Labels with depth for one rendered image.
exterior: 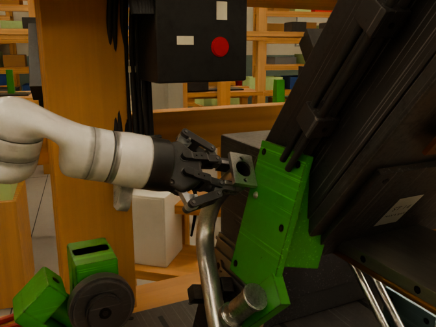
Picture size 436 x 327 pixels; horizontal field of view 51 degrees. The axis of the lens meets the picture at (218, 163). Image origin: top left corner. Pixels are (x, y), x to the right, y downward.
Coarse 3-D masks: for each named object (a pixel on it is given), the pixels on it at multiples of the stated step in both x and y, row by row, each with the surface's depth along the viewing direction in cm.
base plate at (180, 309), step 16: (176, 304) 94; (192, 304) 94; (352, 304) 94; (368, 304) 94; (128, 320) 88; (144, 320) 88; (160, 320) 88; (176, 320) 88; (192, 320) 88; (304, 320) 88; (320, 320) 88; (336, 320) 88; (352, 320) 88; (368, 320) 88
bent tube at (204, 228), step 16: (240, 160) 69; (224, 176) 70; (240, 176) 68; (208, 208) 75; (208, 224) 75; (208, 240) 75; (208, 256) 73; (208, 272) 72; (208, 288) 70; (208, 304) 69; (208, 320) 68
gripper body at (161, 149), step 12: (156, 144) 62; (168, 144) 63; (180, 144) 67; (156, 156) 61; (168, 156) 62; (156, 168) 61; (168, 168) 62; (180, 168) 65; (156, 180) 62; (168, 180) 62; (180, 180) 64; (192, 180) 65
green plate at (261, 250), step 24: (264, 144) 69; (264, 168) 68; (264, 192) 67; (288, 192) 62; (264, 216) 66; (288, 216) 61; (240, 240) 70; (264, 240) 65; (288, 240) 61; (312, 240) 65; (240, 264) 69; (264, 264) 64; (288, 264) 64; (312, 264) 66
